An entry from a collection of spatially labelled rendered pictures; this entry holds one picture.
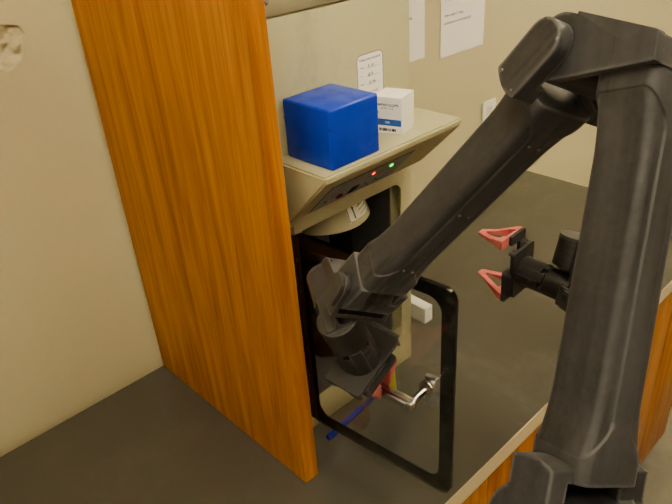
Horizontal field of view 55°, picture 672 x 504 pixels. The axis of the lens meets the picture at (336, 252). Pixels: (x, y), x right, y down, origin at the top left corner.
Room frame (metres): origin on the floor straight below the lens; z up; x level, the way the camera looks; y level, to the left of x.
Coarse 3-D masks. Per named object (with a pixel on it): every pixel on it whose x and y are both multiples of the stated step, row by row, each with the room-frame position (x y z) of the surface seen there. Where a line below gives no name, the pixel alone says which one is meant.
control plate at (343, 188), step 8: (392, 160) 0.97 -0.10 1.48; (400, 160) 1.00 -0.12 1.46; (376, 168) 0.95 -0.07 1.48; (384, 168) 0.98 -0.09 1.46; (392, 168) 1.02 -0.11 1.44; (360, 176) 0.93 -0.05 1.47; (368, 176) 0.96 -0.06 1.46; (376, 176) 1.00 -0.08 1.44; (384, 176) 1.04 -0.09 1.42; (344, 184) 0.91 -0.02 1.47; (352, 184) 0.94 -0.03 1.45; (360, 184) 0.98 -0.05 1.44; (368, 184) 1.01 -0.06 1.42; (328, 192) 0.89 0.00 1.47; (336, 192) 0.92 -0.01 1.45; (344, 192) 0.95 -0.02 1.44; (352, 192) 0.99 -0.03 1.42; (320, 200) 0.90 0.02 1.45; (328, 200) 0.93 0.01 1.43
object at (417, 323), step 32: (320, 256) 0.88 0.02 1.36; (416, 288) 0.76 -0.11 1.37; (448, 288) 0.73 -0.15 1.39; (416, 320) 0.76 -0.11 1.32; (448, 320) 0.72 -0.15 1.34; (320, 352) 0.89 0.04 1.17; (416, 352) 0.76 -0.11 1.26; (448, 352) 0.72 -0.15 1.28; (320, 384) 0.90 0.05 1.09; (416, 384) 0.76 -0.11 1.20; (448, 384) 0.72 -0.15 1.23; (320, 416) 0.90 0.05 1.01; (352, 416) 0.85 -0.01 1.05; (384, 416) 0.80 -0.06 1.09; (416, 416) 0.76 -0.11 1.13; (448, 416) 0.72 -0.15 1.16; (384, 448) 0.80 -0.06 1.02; (416, 448) 0.76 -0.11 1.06; (448, 448) 0.72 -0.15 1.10; (448, 480) 0.72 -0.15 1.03
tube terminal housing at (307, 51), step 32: (352, 0) 1.05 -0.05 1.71; (384, 0) 1.10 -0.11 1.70; (288, 32) 0.97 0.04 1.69; (320, 32) 1.01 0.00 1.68; (352, 32) 1.05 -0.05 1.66; (384, 32) 1.10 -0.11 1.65; (288, 64) 0.96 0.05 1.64; (320, 64) 1.00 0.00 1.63; (352, 64) 1.05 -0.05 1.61; (384, 64) 1.10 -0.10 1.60; (288, 96) 0.96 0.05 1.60
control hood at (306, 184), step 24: (432, 120) 1.05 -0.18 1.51; (456, 120) 1.05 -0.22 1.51; (384, 144) 0.96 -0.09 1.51; (408, 144) 0.96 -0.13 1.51; (432, 144) 1.06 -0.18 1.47; (288, 168) 0.90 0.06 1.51; (312, 168) 0.88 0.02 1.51; (360, 168) 0.89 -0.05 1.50; (288, 192) 0.91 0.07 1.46; (312, 192) 0.86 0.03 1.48
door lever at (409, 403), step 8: (384, 384) 0.75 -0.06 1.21; (424, 384) 0.74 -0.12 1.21; (384, 392) 0.74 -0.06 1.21; (392, 392) 0.73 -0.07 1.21; (400, 392) 0.73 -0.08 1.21; (416, 392) 0.73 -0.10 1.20; (424, 392) 0.73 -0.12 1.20; (432, 392) 0.73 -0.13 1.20; (392, 400) 0.73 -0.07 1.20; (400, 400) 0.72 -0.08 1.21; (408, 400) 0.71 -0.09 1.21; (416, 400) 0.71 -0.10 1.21; (408, 408) 0.70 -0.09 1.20
